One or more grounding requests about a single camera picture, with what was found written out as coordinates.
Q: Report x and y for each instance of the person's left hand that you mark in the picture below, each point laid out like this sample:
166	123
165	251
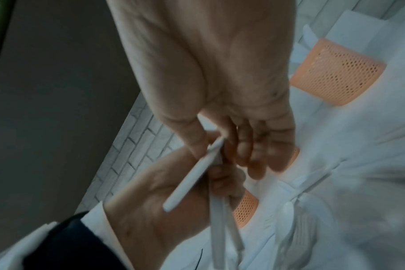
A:
149	211

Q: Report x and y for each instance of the person's right hand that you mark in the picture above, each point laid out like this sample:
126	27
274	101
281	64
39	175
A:
216	66

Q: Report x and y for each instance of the white plastic knife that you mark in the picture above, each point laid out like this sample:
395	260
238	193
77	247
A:
192	179
307	34

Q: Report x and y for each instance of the white plastic fork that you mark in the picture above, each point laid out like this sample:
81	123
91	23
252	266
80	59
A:
234	229

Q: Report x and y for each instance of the orange mesh spoon cup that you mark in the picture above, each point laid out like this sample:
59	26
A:
247	211

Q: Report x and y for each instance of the orange mesh fork cup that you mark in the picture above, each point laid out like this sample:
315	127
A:
294	158

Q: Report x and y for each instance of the orange mesh knife cup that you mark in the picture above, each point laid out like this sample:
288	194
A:
339	73

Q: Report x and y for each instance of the pile of white plastic cutlery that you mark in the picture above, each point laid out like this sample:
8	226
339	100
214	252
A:
287	211

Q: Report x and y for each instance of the black left wristband with markers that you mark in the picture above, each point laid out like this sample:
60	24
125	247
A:
69	245

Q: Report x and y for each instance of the grey cabinet panel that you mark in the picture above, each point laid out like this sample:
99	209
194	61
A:
55	105

